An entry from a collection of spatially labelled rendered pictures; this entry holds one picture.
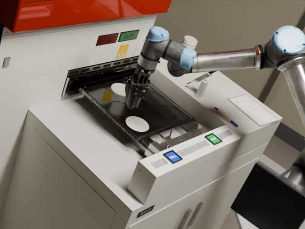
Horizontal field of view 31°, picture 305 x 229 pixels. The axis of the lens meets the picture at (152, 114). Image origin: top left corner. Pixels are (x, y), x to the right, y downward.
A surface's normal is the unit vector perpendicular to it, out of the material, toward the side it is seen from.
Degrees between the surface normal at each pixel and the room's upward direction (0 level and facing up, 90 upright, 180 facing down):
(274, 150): 0
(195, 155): 0
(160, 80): 90
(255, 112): 0
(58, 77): 90
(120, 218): 90
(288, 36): 42
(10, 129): 90
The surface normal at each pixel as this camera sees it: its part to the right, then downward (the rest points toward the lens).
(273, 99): -0.55, 0.30
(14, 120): 0.69, 0.58
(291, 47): -0.02, -0.33
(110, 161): 0.32, -0.79
